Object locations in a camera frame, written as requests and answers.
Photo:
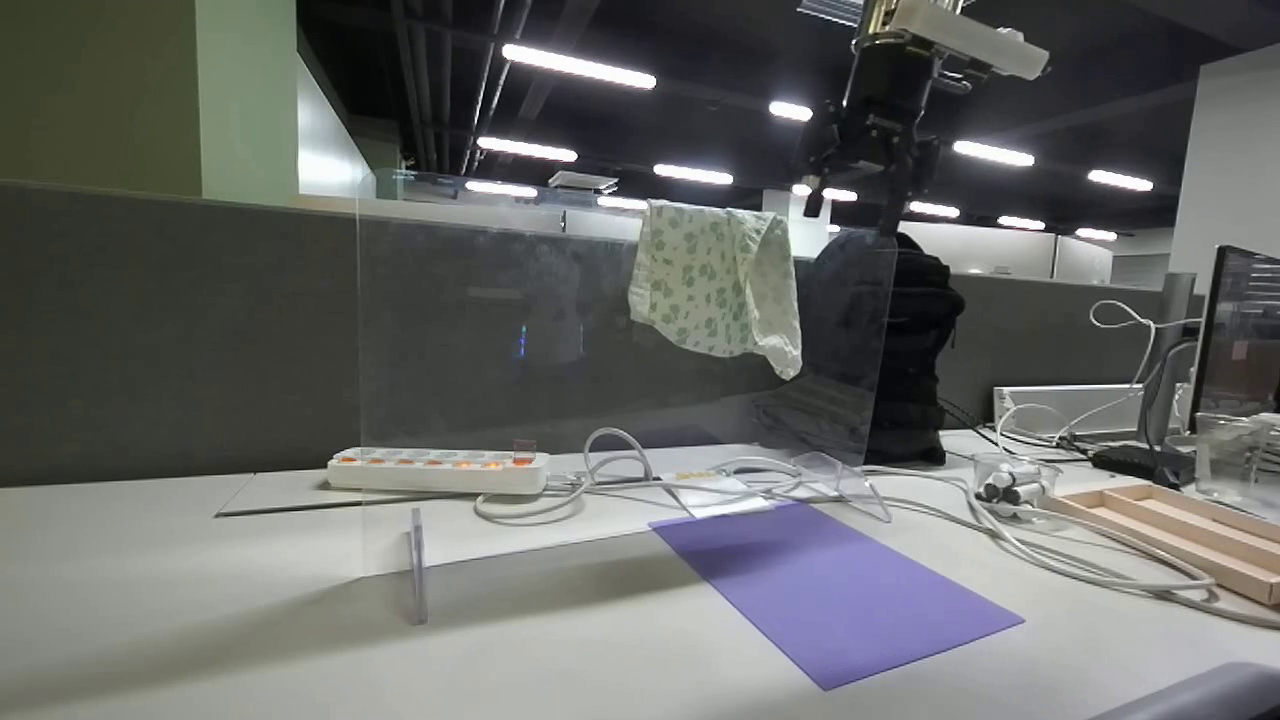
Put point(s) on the white cloth with green print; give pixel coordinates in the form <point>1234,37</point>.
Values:
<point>714,285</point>

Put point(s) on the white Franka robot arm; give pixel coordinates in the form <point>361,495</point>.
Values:
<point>911,14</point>

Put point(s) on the clear plastic container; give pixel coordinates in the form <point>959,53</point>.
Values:
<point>1240,462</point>

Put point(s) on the thin metal rod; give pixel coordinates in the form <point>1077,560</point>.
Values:
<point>301,505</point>

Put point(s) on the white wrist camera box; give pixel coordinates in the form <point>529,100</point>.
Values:
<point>995,50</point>

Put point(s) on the white flat box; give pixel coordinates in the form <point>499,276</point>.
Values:
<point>1064,409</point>

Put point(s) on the black computer monitor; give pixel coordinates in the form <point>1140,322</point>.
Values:
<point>1240,335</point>

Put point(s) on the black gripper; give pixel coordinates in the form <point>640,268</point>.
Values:
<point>887,80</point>

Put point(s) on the long ceiling light tube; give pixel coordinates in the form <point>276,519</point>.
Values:
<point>578,67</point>

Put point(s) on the grey monitor stand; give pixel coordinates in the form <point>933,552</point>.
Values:
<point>1163,401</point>

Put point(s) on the purple mat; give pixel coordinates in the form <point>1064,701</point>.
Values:
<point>826,595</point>

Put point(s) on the light wooden tray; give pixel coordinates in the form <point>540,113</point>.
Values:
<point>1193,530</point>

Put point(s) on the clear acrylic countertop shield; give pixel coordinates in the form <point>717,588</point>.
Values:
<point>466,335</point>

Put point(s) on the grey office partition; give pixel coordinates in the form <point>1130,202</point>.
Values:
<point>162,335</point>

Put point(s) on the white power strip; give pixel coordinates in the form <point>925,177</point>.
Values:
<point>432,471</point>

